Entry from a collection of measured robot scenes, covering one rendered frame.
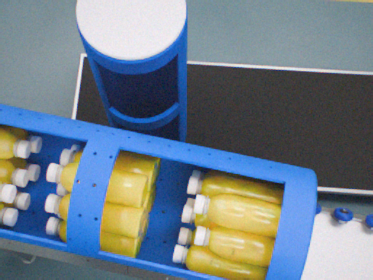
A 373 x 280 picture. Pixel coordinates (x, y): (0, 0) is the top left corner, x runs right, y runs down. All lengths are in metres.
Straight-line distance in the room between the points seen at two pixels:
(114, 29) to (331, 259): 0.77
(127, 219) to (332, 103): 1.41
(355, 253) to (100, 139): 0.67
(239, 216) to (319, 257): 0.34
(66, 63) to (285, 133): 1.01
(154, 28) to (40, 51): 1.28
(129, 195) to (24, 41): 1.67
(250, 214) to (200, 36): 1.61
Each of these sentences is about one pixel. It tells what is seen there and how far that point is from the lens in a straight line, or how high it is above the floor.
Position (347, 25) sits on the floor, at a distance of 2.81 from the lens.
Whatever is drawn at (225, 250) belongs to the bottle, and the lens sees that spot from 1.21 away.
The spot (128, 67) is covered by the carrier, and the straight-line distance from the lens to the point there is 1.50.
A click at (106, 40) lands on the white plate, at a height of 1.04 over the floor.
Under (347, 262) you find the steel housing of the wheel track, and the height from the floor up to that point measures 0.93.
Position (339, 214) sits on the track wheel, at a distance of 1.43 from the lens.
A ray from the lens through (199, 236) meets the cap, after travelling 1.22.
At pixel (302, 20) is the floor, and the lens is 2.78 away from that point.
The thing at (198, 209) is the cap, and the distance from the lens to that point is 1.19.
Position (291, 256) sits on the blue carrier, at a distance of 1.14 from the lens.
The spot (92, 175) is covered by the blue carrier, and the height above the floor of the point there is 1.23.
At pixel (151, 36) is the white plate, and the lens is 1.49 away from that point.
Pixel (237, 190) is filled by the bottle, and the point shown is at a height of 1.14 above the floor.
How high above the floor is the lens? 2.33
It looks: 72 degrees down
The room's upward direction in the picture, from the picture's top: 1 degrees counter-clockwise
